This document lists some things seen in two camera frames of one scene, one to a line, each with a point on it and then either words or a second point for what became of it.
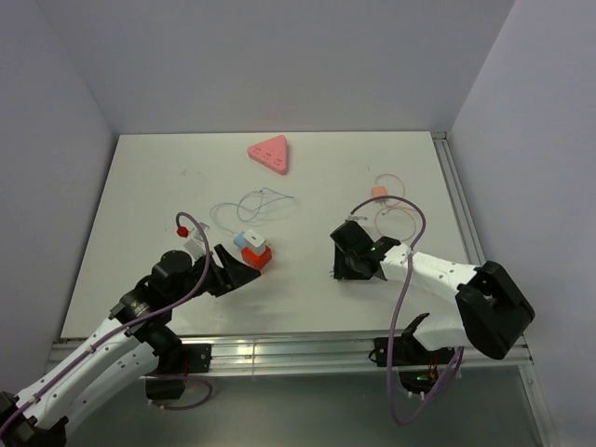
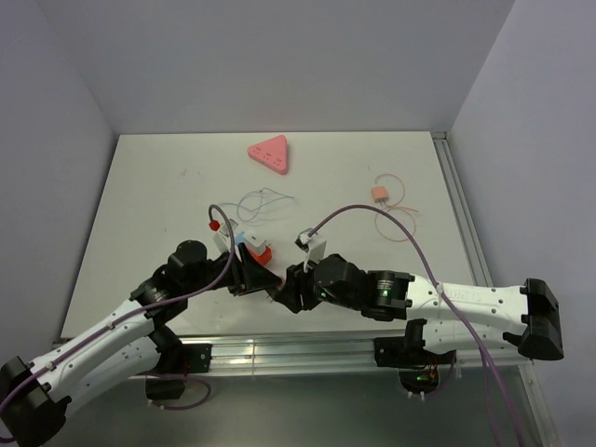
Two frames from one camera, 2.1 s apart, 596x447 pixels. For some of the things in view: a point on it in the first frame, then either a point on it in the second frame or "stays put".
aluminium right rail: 522,356 stays put
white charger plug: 254,241 stays put
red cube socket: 260,261 stays put
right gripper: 341,269 to 297,283
